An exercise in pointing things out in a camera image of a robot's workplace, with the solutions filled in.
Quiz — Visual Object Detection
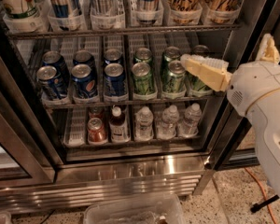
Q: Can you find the black tripod leg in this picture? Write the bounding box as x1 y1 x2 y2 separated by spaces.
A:
250 195 279 213

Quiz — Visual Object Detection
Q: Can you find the clear water bottle middle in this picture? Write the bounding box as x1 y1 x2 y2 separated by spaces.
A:
157 105 179 140

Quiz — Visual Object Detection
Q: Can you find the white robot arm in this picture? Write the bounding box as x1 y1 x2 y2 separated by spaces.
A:
181 34 280 197

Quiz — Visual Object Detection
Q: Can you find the clear water bottle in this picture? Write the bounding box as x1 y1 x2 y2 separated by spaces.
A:
177 103 202 138
157 105 179 140
135 106 153 141

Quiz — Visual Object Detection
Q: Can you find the blue silver slim can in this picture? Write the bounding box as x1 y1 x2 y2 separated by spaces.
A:
50 0 82 31

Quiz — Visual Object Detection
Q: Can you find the blue pepsi can front middle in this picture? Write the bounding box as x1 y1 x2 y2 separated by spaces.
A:
71 64 98 99

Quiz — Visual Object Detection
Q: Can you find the blue can column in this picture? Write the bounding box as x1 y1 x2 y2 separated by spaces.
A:
104 63 127 97
104 49 123 65

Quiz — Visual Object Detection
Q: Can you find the blue pepsi can back middle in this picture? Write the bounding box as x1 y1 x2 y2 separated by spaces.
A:
73 49 95 68

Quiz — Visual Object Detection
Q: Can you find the red can front bottom shelf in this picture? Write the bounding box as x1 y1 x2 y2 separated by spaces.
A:
88 118 106 143

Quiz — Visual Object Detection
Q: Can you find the clear water bottle left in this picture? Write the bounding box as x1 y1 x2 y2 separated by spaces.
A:
135 106 153 141

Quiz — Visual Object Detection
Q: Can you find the green can column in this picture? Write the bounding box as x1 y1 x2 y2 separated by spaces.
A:
192 45 210 57
160 46 181 75
132 63 155 95
162 60 186 93
189 76 210 91
133 48 153 65

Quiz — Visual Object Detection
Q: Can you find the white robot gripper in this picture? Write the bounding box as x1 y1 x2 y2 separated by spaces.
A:
180 34 280 117

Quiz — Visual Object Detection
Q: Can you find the blue pepsi can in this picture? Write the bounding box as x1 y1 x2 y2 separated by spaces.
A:
36 65 67 101
73 49 95 68
42 50 70 84
71 64 98 99

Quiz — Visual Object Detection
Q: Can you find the brown tea bottle white cap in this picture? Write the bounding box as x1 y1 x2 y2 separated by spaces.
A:
109 106 129 143

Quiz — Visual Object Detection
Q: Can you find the blue pepsi can front left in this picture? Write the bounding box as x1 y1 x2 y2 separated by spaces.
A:
36 65 67 101

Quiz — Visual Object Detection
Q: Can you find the red can shelf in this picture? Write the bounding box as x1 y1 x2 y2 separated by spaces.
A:
89 106 105 119
88 118 106 143

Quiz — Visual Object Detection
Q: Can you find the blue red bull can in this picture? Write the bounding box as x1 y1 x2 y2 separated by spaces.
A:
136 0 160 25

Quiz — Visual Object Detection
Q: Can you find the red can back bottom shelf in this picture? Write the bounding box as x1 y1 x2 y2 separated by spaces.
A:
89 106 105 119

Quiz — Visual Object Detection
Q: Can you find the clear plastic bin on floor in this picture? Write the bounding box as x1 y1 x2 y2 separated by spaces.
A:
83 194 187 224

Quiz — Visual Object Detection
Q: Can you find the clear water bottle right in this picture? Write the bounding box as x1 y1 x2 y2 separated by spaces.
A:
177 103 202 138

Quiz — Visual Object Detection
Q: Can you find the silver striped slim can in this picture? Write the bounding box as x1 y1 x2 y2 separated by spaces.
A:
89 0 118 17

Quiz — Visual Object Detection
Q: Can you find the orange can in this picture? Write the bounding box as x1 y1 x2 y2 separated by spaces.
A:
203 0 240 24

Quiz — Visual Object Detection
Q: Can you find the blue pepsi can back left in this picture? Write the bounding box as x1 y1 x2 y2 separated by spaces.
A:
42 50 70 84

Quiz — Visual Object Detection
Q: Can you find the orange cable on floor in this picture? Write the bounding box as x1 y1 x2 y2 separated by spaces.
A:
244 167 278 224

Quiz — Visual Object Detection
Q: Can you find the stainless steel fridge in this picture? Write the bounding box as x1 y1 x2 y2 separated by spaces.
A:
0 0 280 213

